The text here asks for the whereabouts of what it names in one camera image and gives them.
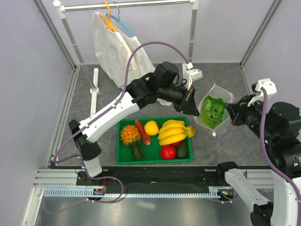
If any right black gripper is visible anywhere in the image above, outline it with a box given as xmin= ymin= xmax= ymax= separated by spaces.
xmin=225 ymin=93 xmax=277 ymax=143

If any clear dotted zip top bag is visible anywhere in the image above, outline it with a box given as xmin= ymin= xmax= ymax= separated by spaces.
xmin=194 ymin=84 xmax=235 ymax=137

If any silver white clothes rack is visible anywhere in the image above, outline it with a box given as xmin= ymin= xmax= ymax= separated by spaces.
xmin=53 ymin=0 xmax=199 ymax=116

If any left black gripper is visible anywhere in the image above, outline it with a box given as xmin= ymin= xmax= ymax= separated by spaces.
xmin=159 ymin=83 xmax=199 ymax=117

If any white garment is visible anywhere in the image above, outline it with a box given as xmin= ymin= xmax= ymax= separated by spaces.
xmin=91 ymin=11 xmax=172 ymax=107

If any yellow banana bunch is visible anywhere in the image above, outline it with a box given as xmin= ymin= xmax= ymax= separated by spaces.
xmin=158 ymin=120 xmax=196 ymax=146

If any dark green avocado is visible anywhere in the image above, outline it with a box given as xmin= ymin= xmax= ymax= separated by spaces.
xmin=176 ymin=142 xmax=188 ymax=159

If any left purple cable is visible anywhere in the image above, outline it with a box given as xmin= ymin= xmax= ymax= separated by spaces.
xmin=53 ymin=41 xmax=193 ymax=179

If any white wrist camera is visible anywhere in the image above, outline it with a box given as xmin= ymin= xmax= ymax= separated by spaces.
xmin=247 ymin=78 xmax=277 ymax=107
xmin=182 ymin=63 xmax=203 ymax=90

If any red fruit under bananas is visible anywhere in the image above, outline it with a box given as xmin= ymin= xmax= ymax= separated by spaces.
xmin=171 ymin=141 xmax=182 ymax=146

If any green plastic lettuce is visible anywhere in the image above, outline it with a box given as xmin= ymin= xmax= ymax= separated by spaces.
xmin=199 ymin=96 xmax=225 ymax=129

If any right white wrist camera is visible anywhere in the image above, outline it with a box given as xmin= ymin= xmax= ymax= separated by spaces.
xmin=247 ymin=78 xmax=277 ymax=107

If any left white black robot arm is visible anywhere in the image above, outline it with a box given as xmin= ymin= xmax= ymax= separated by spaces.
xmin=69 ymin=62 xmax=203 ymax=185

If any red tomato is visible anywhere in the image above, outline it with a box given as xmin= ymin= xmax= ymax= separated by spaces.
xmin=160 ymin=145 xmax=176 ymax=160

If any green plastic tray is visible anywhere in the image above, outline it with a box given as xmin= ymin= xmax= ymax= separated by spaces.
xmin=116 ymin=116 xmax=193 ymax=165

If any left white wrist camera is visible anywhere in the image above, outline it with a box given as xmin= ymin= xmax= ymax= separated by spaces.
xmin=182 ymin=63 xmax=203 ymax=90

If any yellow lemon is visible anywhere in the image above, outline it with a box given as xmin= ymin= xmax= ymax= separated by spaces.
xmin=144 ymin=121 xmax=159 ymax=136

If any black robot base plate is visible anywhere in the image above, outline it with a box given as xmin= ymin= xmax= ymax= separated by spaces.
xmin=76 ymin=165 xmax=244 ymax=195

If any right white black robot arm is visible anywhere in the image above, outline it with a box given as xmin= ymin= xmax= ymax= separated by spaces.
xmin=215 ymin=96 xmax=301 ymax=226

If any orange clothes hanger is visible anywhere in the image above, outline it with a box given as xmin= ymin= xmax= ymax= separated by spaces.
xmin=98 ymin=0 xmax=118 ymax=32

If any purple cable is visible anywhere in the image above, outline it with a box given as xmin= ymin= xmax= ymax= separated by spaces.
xmin=53 ymin=41 xmax=193 ymax=179
xmin=259 ymin=87 xmax=301 ymax=203

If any orange plastic pineapple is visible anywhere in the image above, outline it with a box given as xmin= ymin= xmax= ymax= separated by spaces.
xmin=120 ymin=125 xmax=144 ymax=161

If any red watermelon slice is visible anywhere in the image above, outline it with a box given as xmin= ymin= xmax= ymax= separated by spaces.
xmin=135 ymin=119 xmax=151 ymax=145

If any teal clothes hanger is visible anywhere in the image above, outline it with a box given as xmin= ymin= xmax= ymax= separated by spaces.
xmin=106 ymin=5 xmax=135 ymax=38

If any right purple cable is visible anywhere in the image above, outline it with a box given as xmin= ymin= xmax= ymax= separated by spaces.
xmin=259 ymin=87 xmax=301 ymax=203

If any white slotted cable duct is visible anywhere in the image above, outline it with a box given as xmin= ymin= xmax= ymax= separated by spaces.
xmin=43 ymin=187 xmax=225 ymax=199

